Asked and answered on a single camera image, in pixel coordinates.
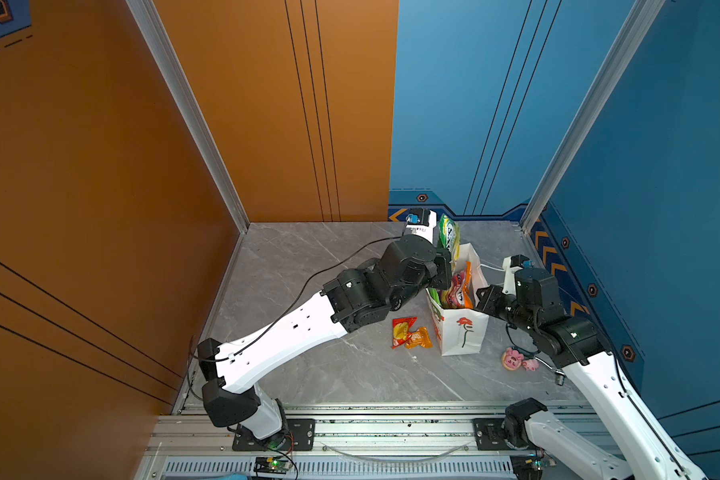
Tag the orange Fox's fruits candy bag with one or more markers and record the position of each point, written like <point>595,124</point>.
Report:
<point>458,295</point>

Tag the orange small candy packet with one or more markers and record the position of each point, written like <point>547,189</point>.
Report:
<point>419,338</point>

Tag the aluminium corner post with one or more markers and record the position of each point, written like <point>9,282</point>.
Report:
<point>154,33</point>
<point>626,43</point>

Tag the white floral paper bag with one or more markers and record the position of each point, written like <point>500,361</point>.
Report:
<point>462,331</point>

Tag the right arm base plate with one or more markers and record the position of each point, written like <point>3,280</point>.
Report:
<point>490,435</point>

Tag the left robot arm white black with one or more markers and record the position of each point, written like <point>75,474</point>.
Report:
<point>355,298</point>

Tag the green Fox's candy bag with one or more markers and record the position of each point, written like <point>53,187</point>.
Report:
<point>448,236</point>

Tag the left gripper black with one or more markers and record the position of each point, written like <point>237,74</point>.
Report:
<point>436,258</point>

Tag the green Lay's chips bag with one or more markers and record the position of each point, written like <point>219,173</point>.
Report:
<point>435,296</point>

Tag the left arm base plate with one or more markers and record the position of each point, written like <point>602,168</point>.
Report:
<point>297,436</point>

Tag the aluminium front rail frame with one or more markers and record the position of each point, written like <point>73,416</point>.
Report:
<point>353,441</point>

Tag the left aluminium corner post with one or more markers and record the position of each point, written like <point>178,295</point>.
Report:
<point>154,33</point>

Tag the red small snack packet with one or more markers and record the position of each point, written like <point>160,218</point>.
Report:
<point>402,330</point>

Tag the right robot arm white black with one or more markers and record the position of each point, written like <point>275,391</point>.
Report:
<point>577,347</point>

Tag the left electronics board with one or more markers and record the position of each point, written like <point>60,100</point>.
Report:
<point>272,467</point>

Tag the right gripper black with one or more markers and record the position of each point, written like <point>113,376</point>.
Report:
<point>488,303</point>

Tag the right aluminium corner post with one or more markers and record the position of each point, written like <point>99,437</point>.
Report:
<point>626,43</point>

